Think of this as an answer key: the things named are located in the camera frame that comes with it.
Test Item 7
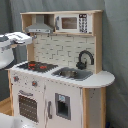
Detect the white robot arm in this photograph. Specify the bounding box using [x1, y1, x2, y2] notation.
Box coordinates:
[0, 32, 35, 128]

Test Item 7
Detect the wooden toy kitchen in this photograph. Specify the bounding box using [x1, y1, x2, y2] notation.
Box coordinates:
[9, 10, 115, 128]

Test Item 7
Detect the grey toy sink basin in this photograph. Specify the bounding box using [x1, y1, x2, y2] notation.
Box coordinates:
[52, 67, 92, 81]

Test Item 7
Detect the black toy faucet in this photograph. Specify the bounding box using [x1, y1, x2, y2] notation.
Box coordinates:
[76, 50, 94, 70]

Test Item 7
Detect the black toy stovetop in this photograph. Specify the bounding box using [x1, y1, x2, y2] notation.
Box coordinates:
[20, 61, 56, 73]

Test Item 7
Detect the right red stove knob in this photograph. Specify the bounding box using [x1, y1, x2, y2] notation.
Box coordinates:
[32, 81, 38, 87]

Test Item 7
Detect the red stove knob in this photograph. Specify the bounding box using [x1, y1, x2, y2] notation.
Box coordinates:
[32, 81, 38, 87]
[13, 76, 19, 82]

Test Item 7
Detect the white cabinet door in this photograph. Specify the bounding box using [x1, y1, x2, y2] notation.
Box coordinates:
[46, 83, 81, 128]

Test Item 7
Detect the toy microwave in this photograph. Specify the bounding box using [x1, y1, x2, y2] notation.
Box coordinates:
[55, 14, 92, 33]

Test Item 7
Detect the grey toy range hood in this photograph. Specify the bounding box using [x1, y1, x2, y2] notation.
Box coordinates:
[25, 15, 53, 34]

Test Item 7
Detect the left red stove knob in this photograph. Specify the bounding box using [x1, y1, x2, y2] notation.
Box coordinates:
[13, 76, 19, 82]

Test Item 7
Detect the toy oven door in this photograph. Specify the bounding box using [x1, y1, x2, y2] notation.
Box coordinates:
[18, 90, 40, 123]

